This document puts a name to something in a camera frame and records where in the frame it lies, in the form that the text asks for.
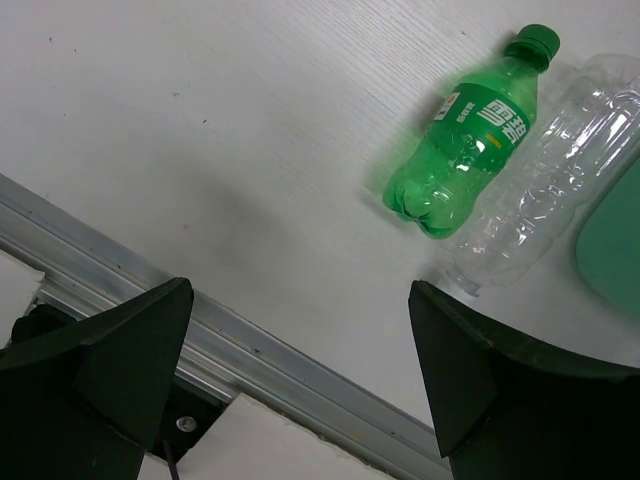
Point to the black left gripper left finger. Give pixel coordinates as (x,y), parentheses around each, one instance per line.
(86,401)

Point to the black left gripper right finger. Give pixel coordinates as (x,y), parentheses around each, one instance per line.
(506,405)

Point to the clear unlabelled plastic bottle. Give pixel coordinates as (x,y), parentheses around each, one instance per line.
(587,134)

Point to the green Sprite plastic bottle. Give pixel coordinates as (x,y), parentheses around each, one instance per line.
(480,124)

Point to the green plastic bin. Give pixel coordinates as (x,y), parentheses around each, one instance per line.
(607,247)

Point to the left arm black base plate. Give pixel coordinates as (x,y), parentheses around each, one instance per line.
(188,413)

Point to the aluminium table edge rail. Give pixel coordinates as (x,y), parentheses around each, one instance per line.
(224,355)

